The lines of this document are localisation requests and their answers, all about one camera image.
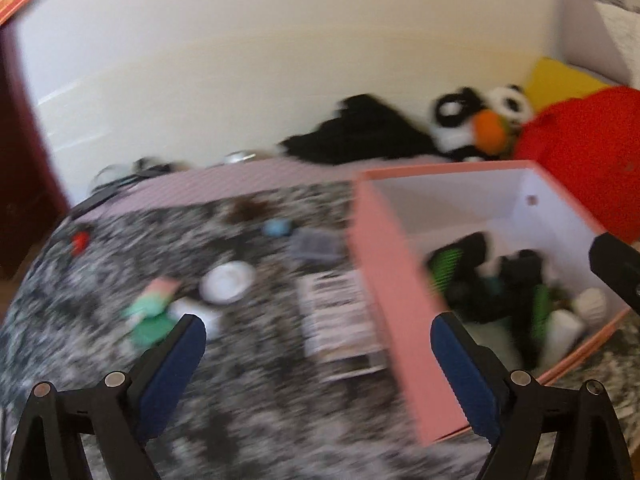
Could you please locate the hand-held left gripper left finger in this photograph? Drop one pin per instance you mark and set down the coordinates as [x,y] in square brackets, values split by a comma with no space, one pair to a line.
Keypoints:
[170,375]

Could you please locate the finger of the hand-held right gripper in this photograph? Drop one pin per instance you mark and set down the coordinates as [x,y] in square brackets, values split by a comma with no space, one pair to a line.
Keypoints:
[617,265]

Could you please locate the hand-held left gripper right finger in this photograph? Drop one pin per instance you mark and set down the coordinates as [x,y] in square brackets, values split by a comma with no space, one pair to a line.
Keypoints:
[465,375]

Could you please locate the white pill bottle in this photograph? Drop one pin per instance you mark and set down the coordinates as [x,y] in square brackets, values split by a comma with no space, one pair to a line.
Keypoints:
[562,332]

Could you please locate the black and green glove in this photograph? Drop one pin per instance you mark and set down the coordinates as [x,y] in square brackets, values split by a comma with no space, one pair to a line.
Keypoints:
[525,290]
[457,265]

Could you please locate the pink cardboard box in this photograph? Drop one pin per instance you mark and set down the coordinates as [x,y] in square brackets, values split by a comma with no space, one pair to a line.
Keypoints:
[395,285]

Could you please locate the green pink toy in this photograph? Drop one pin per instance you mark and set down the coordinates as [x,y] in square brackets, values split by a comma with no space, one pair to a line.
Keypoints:
[150,315]

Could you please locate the clear plastic cup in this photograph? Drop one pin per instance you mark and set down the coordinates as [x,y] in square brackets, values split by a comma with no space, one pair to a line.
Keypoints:
[197,317]

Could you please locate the white round lid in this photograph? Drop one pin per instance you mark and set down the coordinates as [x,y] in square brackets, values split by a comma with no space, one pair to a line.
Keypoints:
[227,282]

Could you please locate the dark framed card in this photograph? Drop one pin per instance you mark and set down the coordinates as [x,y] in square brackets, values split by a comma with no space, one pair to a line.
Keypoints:
[356,366]

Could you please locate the small red item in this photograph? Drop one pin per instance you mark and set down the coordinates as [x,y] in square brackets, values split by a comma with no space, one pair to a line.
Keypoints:
[81,243]

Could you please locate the brown hair scrunchie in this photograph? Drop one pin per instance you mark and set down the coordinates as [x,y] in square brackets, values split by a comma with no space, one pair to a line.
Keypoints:
[247,211]

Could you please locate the small blue item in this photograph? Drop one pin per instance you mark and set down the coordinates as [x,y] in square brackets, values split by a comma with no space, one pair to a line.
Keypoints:
[277,228]

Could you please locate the yellow pillow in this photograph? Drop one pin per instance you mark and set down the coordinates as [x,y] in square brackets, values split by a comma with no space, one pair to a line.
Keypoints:
[560,82]

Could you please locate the clear plastic case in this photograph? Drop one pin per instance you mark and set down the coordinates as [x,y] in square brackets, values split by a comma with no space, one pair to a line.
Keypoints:
[317,247]

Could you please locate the panda plush toy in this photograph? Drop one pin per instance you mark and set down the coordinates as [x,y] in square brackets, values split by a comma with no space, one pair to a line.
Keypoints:
[455,120]

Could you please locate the small silver item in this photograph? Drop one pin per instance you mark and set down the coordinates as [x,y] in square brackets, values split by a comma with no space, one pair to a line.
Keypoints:
[240,157]

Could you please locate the white lace pillow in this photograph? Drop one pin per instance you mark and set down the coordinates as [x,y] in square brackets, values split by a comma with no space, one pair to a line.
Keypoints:
[620,35]

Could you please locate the dark wooden door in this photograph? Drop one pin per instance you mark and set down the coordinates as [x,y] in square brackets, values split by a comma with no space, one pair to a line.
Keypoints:
[22,160]

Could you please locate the black cloth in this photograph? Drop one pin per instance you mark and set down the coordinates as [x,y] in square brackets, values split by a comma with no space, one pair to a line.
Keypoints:
[365,130]

